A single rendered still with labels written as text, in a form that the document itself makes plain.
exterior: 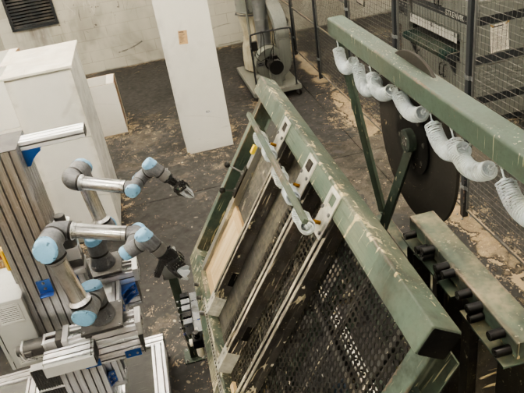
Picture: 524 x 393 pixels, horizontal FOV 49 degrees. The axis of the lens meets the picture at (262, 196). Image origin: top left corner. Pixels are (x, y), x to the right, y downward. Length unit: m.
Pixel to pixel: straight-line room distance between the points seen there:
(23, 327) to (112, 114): 5.16
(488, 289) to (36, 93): 4.29
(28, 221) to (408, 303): 2.05
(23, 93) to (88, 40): 5.96
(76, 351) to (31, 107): 2.72
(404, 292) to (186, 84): 5.48
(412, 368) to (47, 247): 1.77
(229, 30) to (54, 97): 6.46
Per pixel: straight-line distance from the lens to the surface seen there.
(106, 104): 8.19
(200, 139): 7.17
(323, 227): 2.18
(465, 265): 2.03
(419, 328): 1.63
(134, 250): 2.77
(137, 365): 4.18
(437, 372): 1.79
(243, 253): 3.07
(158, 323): 4.75
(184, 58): 6.83
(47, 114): 5.45
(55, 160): 5.61
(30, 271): 3.30
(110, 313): 3.25
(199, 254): 3.77
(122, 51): 11.32
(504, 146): 1.92
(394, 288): 1.75
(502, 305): 1.90
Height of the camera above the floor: 3.05
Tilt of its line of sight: 30 degrees down
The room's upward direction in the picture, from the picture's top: 9 degrees counter-clockwise
